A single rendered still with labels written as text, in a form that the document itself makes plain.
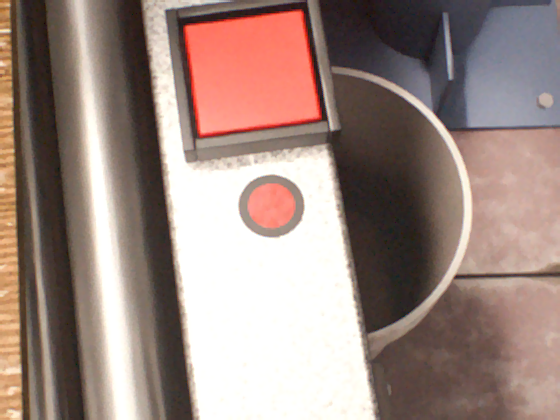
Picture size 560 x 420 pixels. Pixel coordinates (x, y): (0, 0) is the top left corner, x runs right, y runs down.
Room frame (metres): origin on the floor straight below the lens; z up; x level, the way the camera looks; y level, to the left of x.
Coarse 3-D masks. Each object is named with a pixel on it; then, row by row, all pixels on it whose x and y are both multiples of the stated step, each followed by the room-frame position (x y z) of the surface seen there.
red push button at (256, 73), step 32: (192, 32) 0.24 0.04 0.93; (224, 32) 0.24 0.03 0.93; (256, 32) 0.24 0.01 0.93; (288, 32) 0.25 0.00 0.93; (192, 64) 0.23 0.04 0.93; (224, 64) 0.23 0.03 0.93; (256, 64) 0.23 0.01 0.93; (288, 64) 0.23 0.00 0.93; (192, 96) 0.21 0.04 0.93; (224, 96) 0.21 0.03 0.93; (256, 96) 0.21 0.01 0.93; (288, 96) 0.21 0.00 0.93; (224, 128) 0.19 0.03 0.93; (256, 128) 0.19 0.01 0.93
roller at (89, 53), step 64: (64, 0) 0.27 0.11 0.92; (64, 64) 0.23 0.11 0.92; (128, 64) 0.24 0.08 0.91; (64, 128) 0.20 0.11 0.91; (128, 128) 0.20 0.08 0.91; (64, 192) 0.17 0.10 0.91; (128, 192) 0.16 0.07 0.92; (128, 256) 0.13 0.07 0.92; (128, 320) 0.10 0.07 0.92; (128, 384) 0.07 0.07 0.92
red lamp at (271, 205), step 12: (264, 192) 0.17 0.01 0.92; (276, 192) 0.17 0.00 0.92; (288, 192) 0.17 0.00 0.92; (252, 204) 0.16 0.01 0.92; (264, 204) 0.16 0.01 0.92; (276, 204) 0.16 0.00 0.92; (288, 204) 0.16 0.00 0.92; (252, 216) 0.15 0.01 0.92; (264, 216) 0.15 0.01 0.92; (276, 216) 0.15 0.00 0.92; (288, 216) 0.15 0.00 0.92
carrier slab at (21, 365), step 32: (0, 0) 0.25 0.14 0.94; (0, 32) 0.24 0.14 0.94; (0, 64) 0.22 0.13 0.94; (0, 96) 0.20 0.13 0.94; (0, 128) 0.19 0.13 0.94; (0, 160) 0.17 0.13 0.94; (0, 192) 0.16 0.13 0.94; (0, 224) 0.14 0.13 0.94; (0, 256) 0.13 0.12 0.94; (0, 288) 0.11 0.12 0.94; (0, 320) 0.10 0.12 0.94; (0, 352) 0.08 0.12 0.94; (0, 384) 0.07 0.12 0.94; (0, 416) 0.05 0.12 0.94
